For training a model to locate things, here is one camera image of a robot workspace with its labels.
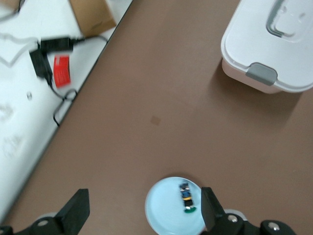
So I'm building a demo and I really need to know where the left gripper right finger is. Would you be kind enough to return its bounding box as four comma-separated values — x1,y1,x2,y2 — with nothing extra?
200,187,298,235

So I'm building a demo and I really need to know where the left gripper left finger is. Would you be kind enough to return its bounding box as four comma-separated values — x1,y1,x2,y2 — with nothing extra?
0,188,90,235

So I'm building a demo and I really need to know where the green push-button switch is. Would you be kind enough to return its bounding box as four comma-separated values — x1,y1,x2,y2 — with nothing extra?
178,182,198,214

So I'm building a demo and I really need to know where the white lidded lunch box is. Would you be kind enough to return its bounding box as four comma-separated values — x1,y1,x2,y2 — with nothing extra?
221,0,313,95

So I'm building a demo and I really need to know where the black power adapter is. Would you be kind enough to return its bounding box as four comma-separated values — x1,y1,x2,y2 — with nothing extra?
40,36,74,52
29,47,54,80

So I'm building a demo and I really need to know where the black adapter cable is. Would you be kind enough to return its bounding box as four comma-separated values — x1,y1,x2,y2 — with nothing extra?
47,73,79,128

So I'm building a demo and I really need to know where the red printed label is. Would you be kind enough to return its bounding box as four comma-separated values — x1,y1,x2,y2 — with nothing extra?
53,55,72,89

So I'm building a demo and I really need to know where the light blue round plate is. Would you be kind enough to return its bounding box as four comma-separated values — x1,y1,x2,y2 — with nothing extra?
144,176,208,235

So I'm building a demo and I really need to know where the brown cardboard box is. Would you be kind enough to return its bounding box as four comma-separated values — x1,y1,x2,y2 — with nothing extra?
69,0,117,38

